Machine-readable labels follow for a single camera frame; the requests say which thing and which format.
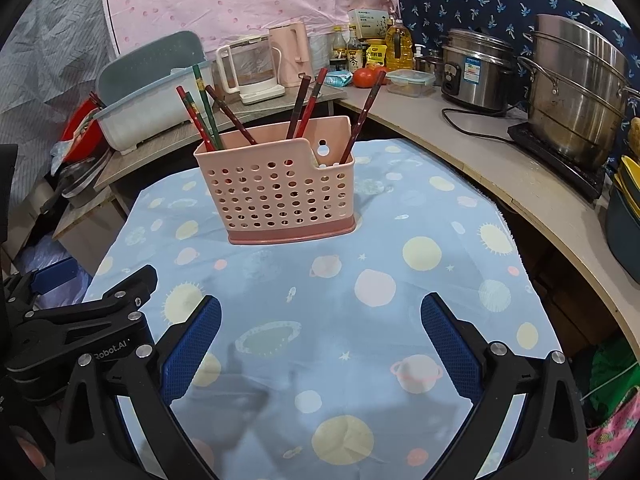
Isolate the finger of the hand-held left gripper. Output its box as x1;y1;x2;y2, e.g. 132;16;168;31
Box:
15;264;158;333
4;264;77;313

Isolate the large steel steamer pot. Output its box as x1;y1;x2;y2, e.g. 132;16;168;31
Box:
517;12;638;171

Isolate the pink perforated utensil basket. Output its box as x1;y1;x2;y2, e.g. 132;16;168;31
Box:
194;115;362;247

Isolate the steel rice cooker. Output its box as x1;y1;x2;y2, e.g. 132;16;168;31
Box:
440;27;518;113

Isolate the navy leaf print cloth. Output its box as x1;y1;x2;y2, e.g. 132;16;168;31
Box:
397;0;640;126

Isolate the bright red twisted chopstick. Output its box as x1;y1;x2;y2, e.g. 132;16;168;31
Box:
175;86;213;152

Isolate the curved beige counter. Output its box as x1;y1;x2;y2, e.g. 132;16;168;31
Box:
335;82;640;361

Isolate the green plastic bag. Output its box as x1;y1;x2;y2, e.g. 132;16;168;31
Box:
587;340;640;428

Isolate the red plastic basin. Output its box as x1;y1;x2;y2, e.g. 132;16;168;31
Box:
60;99;103;146

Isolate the yellow seasoning packet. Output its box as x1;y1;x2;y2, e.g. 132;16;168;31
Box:
365;39;388;67

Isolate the blue plastic bag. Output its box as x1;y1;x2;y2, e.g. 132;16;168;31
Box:
15;245;88;286

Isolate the yellow cooking oil bottle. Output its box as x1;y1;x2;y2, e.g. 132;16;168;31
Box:
385;19;413;72

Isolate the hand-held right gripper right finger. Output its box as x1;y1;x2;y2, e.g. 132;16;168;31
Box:
420;292;591;480

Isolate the white glass kettle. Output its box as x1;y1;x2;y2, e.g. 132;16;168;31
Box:
215;34;287;106

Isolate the white dish drainer box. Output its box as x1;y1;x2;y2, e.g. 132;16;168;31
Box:
94;30;217;156

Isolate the dark red plain chopstick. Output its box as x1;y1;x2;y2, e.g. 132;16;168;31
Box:
339;70;388;166

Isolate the pink electric kettle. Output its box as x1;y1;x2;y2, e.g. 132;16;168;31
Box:
269;21;313;86

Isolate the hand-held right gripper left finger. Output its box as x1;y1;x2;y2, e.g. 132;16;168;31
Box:
55;296;223;480

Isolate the pink pineapple print clothing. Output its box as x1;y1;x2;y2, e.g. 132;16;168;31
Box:
585;400;640;480

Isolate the red black-banded chopstick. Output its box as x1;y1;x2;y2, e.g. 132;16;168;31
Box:
298;67;329;139

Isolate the brown gold-banded chopstick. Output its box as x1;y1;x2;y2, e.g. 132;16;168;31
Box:
205;85;258;145

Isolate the black induction cooker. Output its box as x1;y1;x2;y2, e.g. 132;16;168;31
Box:
507;120;608;201

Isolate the black power cable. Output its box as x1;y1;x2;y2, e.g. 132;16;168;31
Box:
441;106;516;145

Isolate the white green carton box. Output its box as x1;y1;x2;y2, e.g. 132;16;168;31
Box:
347;8;391;41

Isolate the clear food container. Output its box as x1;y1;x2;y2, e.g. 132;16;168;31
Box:
386;69;436;98

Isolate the blue planet print tablecloth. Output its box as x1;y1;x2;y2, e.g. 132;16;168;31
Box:
82;137;548;480

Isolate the small steel lidded pot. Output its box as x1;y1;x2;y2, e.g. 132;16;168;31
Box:
415;52;446;75

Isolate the black pan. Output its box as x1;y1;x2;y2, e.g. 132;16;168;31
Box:
50;152;113;211

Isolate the grey striped tarp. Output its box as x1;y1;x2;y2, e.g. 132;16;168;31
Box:
0;0;118;201

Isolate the green chopstick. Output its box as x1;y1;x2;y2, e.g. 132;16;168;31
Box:
192;63;222;152
199;87;221;152

